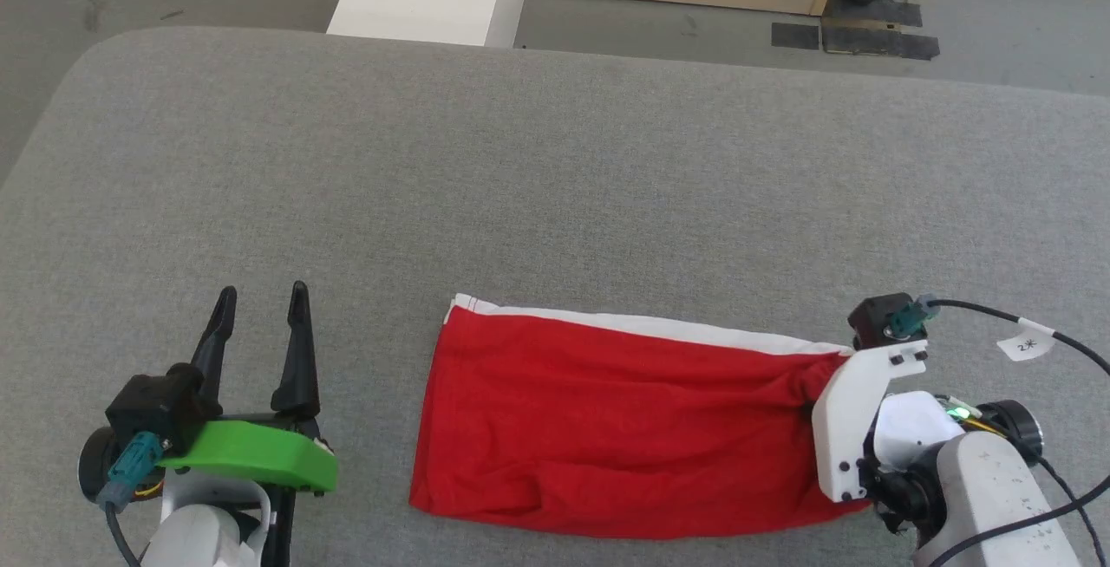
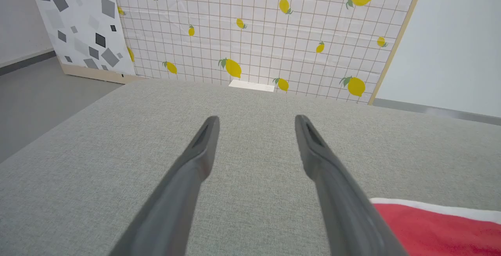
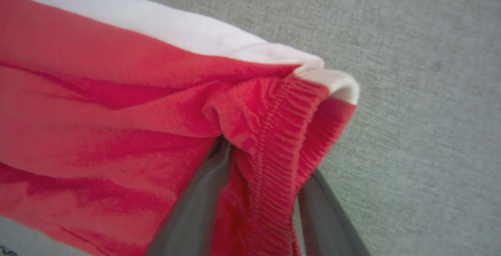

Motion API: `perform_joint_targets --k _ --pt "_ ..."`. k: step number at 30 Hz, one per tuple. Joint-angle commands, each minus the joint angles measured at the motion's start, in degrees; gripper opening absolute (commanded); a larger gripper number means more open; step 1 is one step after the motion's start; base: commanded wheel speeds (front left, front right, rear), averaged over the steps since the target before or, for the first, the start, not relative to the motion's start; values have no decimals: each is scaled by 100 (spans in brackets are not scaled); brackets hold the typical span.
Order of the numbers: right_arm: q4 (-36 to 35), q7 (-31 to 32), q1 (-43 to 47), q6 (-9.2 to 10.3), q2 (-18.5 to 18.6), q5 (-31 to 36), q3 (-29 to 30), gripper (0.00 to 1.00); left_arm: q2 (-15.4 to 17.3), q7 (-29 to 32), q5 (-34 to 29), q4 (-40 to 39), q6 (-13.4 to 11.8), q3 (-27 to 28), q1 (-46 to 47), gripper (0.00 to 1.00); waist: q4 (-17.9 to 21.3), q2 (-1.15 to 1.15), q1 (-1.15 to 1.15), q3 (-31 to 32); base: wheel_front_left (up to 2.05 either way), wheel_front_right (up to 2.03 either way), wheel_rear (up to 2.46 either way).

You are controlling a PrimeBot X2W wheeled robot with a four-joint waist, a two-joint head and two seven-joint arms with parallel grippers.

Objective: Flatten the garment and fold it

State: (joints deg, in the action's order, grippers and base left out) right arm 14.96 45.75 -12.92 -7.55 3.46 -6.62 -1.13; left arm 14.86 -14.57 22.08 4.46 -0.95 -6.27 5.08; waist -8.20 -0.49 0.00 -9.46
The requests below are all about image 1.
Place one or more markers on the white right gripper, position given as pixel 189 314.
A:
pixel 845 428

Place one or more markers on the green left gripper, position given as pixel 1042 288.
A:
pixel 260 454

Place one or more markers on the red and white garment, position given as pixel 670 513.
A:
pixel 607 428

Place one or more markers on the large black floor mat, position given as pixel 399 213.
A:
pixel 880 42

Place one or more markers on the black mat under stand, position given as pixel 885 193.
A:
pixel 893 12

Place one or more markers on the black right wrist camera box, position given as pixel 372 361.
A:
pixel 876 320

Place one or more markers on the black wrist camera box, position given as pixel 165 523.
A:
pixel 156 402
pixel 876 320

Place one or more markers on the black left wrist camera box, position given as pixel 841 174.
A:
pixel 156 402

